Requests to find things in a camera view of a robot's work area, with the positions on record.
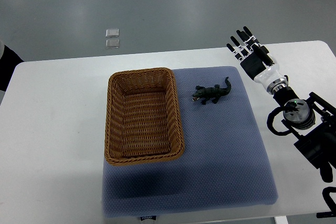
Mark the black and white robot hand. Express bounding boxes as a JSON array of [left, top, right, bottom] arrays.
[[226, 26, 288, 94]]

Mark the dark toy crocodile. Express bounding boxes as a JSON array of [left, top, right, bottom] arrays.
[[192, 77, 232, 105]]

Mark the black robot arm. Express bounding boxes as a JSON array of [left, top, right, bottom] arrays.
[[267, 87, 335, 183]]

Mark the brown wicker basket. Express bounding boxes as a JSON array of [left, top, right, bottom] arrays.
[[104, 68, 185, 166]]

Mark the blue-grey quilted mat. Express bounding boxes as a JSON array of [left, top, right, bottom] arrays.
[[102, 66, 278, 218]]

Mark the upper clear floor plate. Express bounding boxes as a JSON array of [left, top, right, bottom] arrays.
[[106, 28, 119, 38]]

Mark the black table control panel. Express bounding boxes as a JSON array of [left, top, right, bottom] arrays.
[[316, 211, 336, 219]]

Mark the dark object at left edge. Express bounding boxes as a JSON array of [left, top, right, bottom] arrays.
[[1, 40, 24, 92]]

